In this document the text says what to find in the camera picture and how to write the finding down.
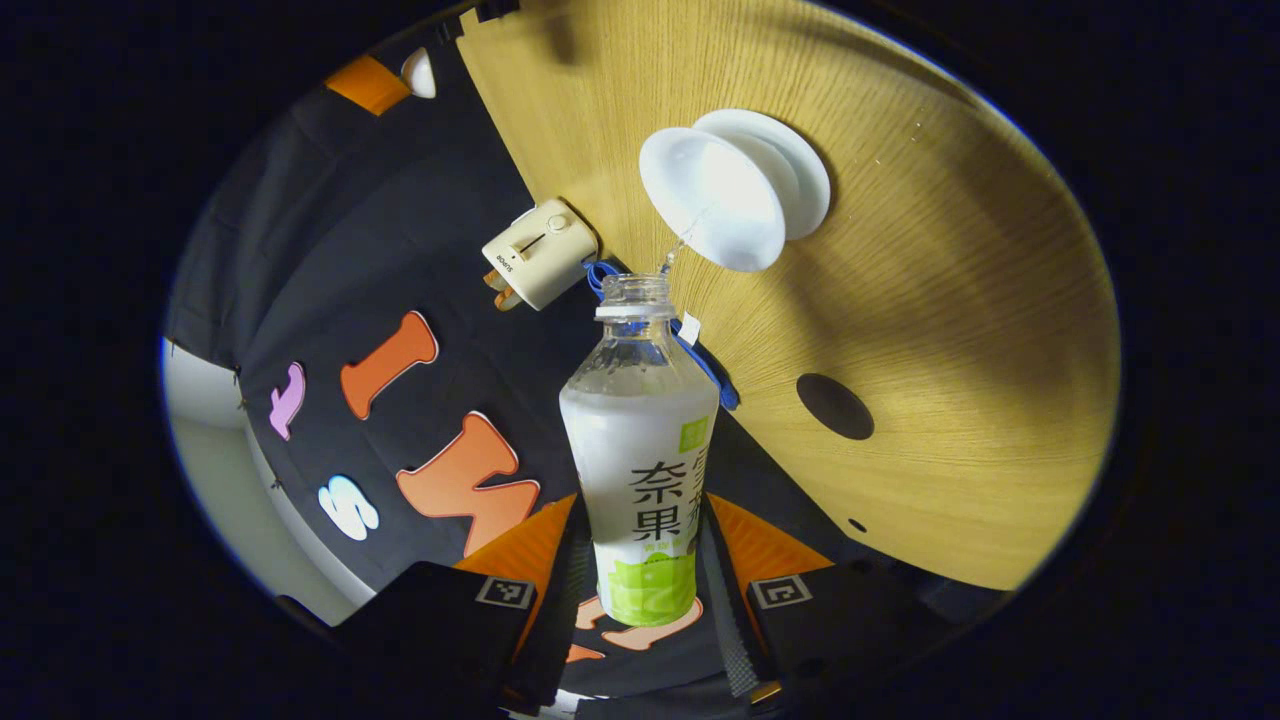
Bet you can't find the cream toaster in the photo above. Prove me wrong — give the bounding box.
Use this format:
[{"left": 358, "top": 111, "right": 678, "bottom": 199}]
[{"left": 481, "top": 197, "right": 600, "bottom": 312}]

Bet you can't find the white teacup lid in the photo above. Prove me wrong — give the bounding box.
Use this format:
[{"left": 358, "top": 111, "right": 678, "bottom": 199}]
[{"left": 401, "top": 47, "right": 438, "bottom": 100}]

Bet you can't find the clear water bottle green label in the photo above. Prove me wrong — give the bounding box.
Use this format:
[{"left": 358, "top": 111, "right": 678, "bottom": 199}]
[{"left": 558, "top": 272, "right": 721, "bottom": 628}]

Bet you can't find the black backdrop cloth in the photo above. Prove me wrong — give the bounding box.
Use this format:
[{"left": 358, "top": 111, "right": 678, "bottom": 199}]
[{"left": 165, "top": 20, "right": 1001, "bottom": 716}]

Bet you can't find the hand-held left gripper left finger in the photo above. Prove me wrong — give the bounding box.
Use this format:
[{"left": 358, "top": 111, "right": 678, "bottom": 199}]
[{"left": 330, "top": 493, "right": 591, "bottom": 716}]

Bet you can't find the white teacup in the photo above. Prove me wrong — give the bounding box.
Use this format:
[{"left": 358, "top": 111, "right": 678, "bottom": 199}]
[{"left": 639, "top": 127, "right": 788, "bottom": 273}]

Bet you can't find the blue folded towel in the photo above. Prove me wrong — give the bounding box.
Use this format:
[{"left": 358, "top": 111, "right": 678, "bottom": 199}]
[{"left": 584, "top": 260, "right": 741, "bottom": 412}]

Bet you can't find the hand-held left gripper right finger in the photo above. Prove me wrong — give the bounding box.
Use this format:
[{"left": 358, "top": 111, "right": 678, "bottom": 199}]
[{"left": 697, "top": 492, "right": 961, "bottom": 707}]

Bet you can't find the white saucer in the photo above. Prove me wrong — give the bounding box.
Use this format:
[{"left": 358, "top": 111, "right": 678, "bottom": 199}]
[{"left": 693, "top": 108, "right": 832, "bottom": 242}]

